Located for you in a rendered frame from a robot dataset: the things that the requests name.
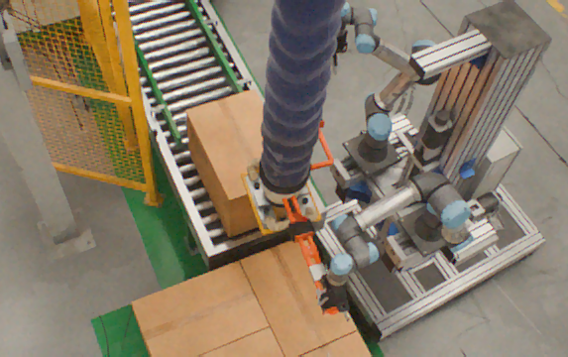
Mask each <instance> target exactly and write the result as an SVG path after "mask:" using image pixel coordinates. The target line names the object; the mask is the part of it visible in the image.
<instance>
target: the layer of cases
mask: <svg viewBox="0 0 568 357"><path fill-rule="evenodd" d="M308 270H309V268H308V265H307V263H306V260H304V257H302V255H301V252H300V246H299V244H298V242H297V243H294V241H293V242H292V240H290V241H287V242H285V243H282V244H280V245H278V246H274V247H272V248H269V249H267V251H264V252H262V253H259V254H257V255H254V256H251V257H248V258H245V259H243V260H240V261H238V262H235V263H232V264H230V265H227V266H225V267H222V268H220V269H216V270H213V271H211V272H208V273H206V274H203V275H201V276H198V277H196V278H193V279H190V280H188V281H185V282H183V283H179V284H177V285H174V286H171V287H169V288H166V289H164V290H161V291H159V292H156V293H153V294H151V295H148V296H146V297H142V298H139V299H137V300H134V301H132V306H133V309H134V311H135V314H136V317H137V320H138V323H139V326H140V330H141V333H142V336H143V338H144V340H145V341H146V344H147V346H148V349H149V352H150V355H151V357H372V356H371V355H370V353H369V351H368V349H367V347H366V345H365V343H364V342H363V340H362V338H361V335H360V333H359V331H358V330H357V327H356V326H355V324H354V322H353V320H352V318H351V316H350V314H349V312H348V311H347V312H348V314H349V316H350V319H349V321H347V319H346V317H345V315H344V313H343V312H340V311H339V312H338V313H337V314H333V315H330V314H325V315H322V312H323V311H322V309H321V306H320V305H319V304H318V303H317V301H318V299H316V296H317V293H316V291H317V288H316V286H315V285H314V284H313V282H312V279H311V276H310V274H309V272H308Z"/></svg>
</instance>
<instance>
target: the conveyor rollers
mask: <svg viewBox="0 0 568 357"><path fill-rule="evenodd" d="M178 1H181V0H153V1H149V2H145V3H141V4H137V5H133V6H129V10H130V14H133V13H136V12H140V11H144V10H148V9H152V8H156V7H159V6H163V5H167V4H170V3H174V2H178ZM184 9H188V6H187V4H186V2H181V3H178V4H174V5H170V6H167V7H163V8H160V9H156V10H152V11H148V12H144V13H140V14H137V15H133V16H131V19H130V22H131V23H135V22H140V21H144V20H148V19H151V18H155V17H159V16H162V15H165V14H169V13H173V12H177V11H180V10H184ZM191 17H193V15H192V14H191V12H190V10H189V11H185V12H181V13H177V14H174V15H170V16H166V17H162V18H160V19H156V20H152V21H148V22H145V23H141V24H136V25H132V26H131V28H132V30H133V32H134V33H136V32H140V31H143V30H147V29H152V28H154V27H158V26H162V25H165V24H169V23H173V22H177V21H180V20H184V19H188V18H191ZM196 26H197V24H196V22H195V20H194V19H193V20H189V21H185V22H181V23H178V24H174V25H170V26H167V27H163V28H159V29H156V30H152V31H148V32H145V33H141V34H137V35H135V37H136V39H137V41H138V42H140V41H144V40H147V39H151V38H155V37H159V36H163V35H166V34H170V33H174V32H177V31H181V30H185V29H188V28H192V27H196ZM200 35H202V33H201V31H200V29H199V28H197V29H194V30H190V31H186V32H183V33H179V34H175V35H172V36H168V37H165V38H161V39H156V40H153V41H149V42H145V43H142V44H139V45H140V47H141V50H142V52H143V51H146V50H149V49H153V48H156V47H160V46H165V45H168V44H172V43H175V42H179V41H182V40H186V39H190V38H193V37H197V36H200ZM207 43H208V42H206V40H205V39H204V37H203V38H199V39H195V40H192V41H188V42H185V43H181V44H178V45H174V46H171V47H167V48H162V49H159V50H155V51H152V52H148V53H146V54H145V55H144V57H145V59H146V61H150V60H154V59H156V58H159V57H163V56H166V55H171V54H174V53H178V52H181V51H185V50H188V49H192V48H195V47H199V46H202V45H206V44H207ZM209 54H213V51H212V50H211V48H210V47H205V48H202V49H198V50H195V51H191V52H188V53H184V54H181V55H177V56H174V57H170V58H166V59H160V60H158V61H156V62H153V63H149V67H150V70H151V71H153V70H157V69H160V68H164V67H167V65H171V64H175V63H179V62H182V61H185V60H191V59H195V58H198V57H202V56H205V55H209ZM213 63H218V60H217V58H216V56H213V57H208V58H205V59H199V60H196V61H192V62H189V63H185V64H182V65H178V66H174V67H172V68H171V69H167V70H164V71H160V72H157V73H153V76H154V78H155V80H156V81H158V80H161V79H165V78H168V77H171V76H175V75H179V74H183V73H184V72H186V71H189V70H193V69H196V68H200V67H203V66H206V65H210V64H213ZM221 72H224V71H223V69H222V67H221V65H217V66H213V67H210V68H207V69H203V70H200V71H197V72H193V73H190V74H189V75H186V76H183V77H180V78H175V79H172V80H169V81H165V82H162V83H159V84H158V87H159V89H160V91H163V90H166V89H170V88H173V87H176V86H180V85H184V84H187V83H191V82H194V81H197V80H200V79H203V77H206V76H210V75H213V74H217V73H221ZM226 82H229V80H228V78H227V77H226V75H222V76H218V77H214V78H211V79H207V81H204V82H201V83H197V84H194V85H192V86H189V87H185V88H181V89H178V90H174V91H171V92H168V93H164V94H163V97H164V99H165V101H169V100H172V99H176V98H179V97H182V96H185V95H189V94H192V93H195V92H198V91H202V90H205V89H208V88H212V87H215V86H219V85H222V84H226ZM231 93H235V92H234V91H233V89H232V87H231V85H230V86H227V87H224V88H221V89H216V90H213V91H210V92H207V93H203V94H200V95H197V96H194V97H190V98H187V99H183V100H181V101H177V102H174V103H171V104H168V109H169V111H170V113H172V112H175V111H178V110H179V109H181V108H184V107H189V106H192V105H195V104H198V103H201V102H205V101H208V100H211V99H214V98H217V97H222V96H225V95H228V94H231ZM148 100H149V103H150V105H151V107H153V106H156V105H158V104H159V102H158V100H157V98H156V96H154V97H151V98H148ZM172 118H173V121H174V123H175V124H176V123H179V122H182V121H185V120H186V116H185V112H184V113H180V114H177V115H174V116H172ZM181 139H182V146H181V147H178V146H177V144H176V142H172V143H169V144H168V146H169V148H170V151H171V152H172V151H175V150H178V149H181V148H184V147H187V146H188V139H187V137H185V138H181ZM173 158H174V160H175V162H176V163H179V162H182V161H184V160H187V159H190V158H191V156H190V154H189V151H185V152H182V153H179V154H176V155H173ZM178 169H179V172H180V174H181V175H182V176H183V175H186V174H189V173H192V172H196V170H197V167H196V165H195V164H194V163H193V162H192V163H189V164H186V165H183V166H181V167H178ZM183 181H184V183H185V185H186V187H190V186H193V185H197V184H200V183H203V181H202V178H201V176H200V175H199V176H196V177H192V178H187V179H184V180H183ZM189 194H190V196H191V200H192V201H194V200H198V199H199V198H200V197H202V196H205V195H208V194H209V193H208V191H207V189H206V187H203V188H200V189H197V190H193V191H190V192H189ZM195 206H196V208H197V211H198V213H201V212H204V211H207V210H210V209H212V208H215V207H214V205H213V203H212V201H211V200H209V201H206V202H203V203H200V204H198V205H195ZM201 219H202V222H203V224H204V227H207V226H210V224H212V223H215V222H218V221H220V218H219V216H218V213H214V214H211V215H208V216H206V217H203V218H201ZM259 232H261V229H258V230H255V231H252V232H249V233H246V234H243V235H241V236H238V237H236V238H233V239H230V240H228V241H225V242H221V243H219V244H216V245H213V247H214V249H215V248H217V247H220V246H224V245H226V244H229V243H231V242H234V241H237V240H239V239H242V238H245V237H247V236H250V235H253V234H256V233H259ZM207 234H208V236H209V238H210V240H213V239H216V238H219V237H221V236H225V235H228V234H227V231H226V229H225V227H223V226H222V227H220V228H217V229H214V230H212V231H209V232H207Z"/></svg>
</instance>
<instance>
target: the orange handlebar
mask: <svg viewBox="0 0 568 357"><path fill-rule="evenodd" d="M318 139H319V141H320V143H321V145H322V149H323V151H324V153H325V155H326V158H327V160H329V161H324V162H320V163H316V164H312V167H311V170H315V169H319V168H323V167H327V166H332V165H333V163H334V158H333V156H332V154H331V152H330V149H329V147H327V144H326V142H325V140H324V137H323V135H322V133H321V131H320V128H319V137H318ZM290 199H291V202H292V204H293V207H294V209H295V212H296V213H298V214H301V212H300V209H299V207H298V204H297V202H296V199H295V197H294V195H293V196H292V197H291V198H290ZM283 203H284V207H285V209H286V212H287V215H288V217H289V220H294V217H293V215H292V212H291V209H290V207H289V204H288V202H287V199H286V198H284V199H283ZM301 215H303V214H301ZM306 238H307V241H308V243H309V245H307V246H305V243H304V241H303V238H299V239H297V241H298V244H299V246H300V252H301V255H302V257H304V260H306V263H307V265H308V268H309V267H310V266H313V265H312V262H311V260H310V259H312V258H314V259H315V262H316V264H320V263H321V261H320V258H319V256H318V251H317V248H316V245H315V243H314V242H313V240H312V238H311V236H307V237H306ZM315 286H316V288H317V289H318V290H320V291H321V292H322V288H321V285H320V283H319V281H315ZM338 312H339V311H338V308H337V309H333V310H329V311H327V312H326V313H328V314H330V315H333V314H337V313H338Z"/></svg>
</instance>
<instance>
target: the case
mask: <svg viewBox="0 0 568 357"><path fill-rule="evenodd" d="M263 104H264V103H263V101H262V100H261V98H260V96H259V94H258V93H257V91H256V89H253V90H248V91H245V92H242V93H239V94H236V95H232V96H229V97H226V98H223V99H219V100H216V101H212V102H209V103H206V104H203V105H200V106H196V107H193V108H190V109H186V110H185V116H186V127H187V139H188V151H189V154H190V156H191V158H192V161H193V163H194V164H195V165H196V167H197V169H198V172H199V174H200V176H201V178H202V181H203V183H204V185H205V187H206V189H207V191H208V193H209V195H210V199H211V201H212V203H213V205H214V207H215V209H216V211H217V213H218V216H219V218H220V220H221V222H222V225H223V227H225V229H226V231H227V234H228V236H229V238H231V237H233V236H236V235H239V234H241V233H244V232H247V231H249V230H253V229H256V228H258V227H259V224H258V220H257V217H256V215H255V212H254V209H253V206H251V203H250V201H249V198H248V194H247V191H246V190H245V187H244V184H243V181H242V179H241V174H244V173H246V172H247V170H246V166H247V163H249V161H251V160H254V159H255V158H259V157H260V156H261V155H262V152H263V145H262V141H263V137H262V134H261V124H262V121H263ZM275 209H276V212H277V213H278V214H279V217H280V218H283V217H286V214H285V211H284V209H283V208H280V207H275Z"/></svg>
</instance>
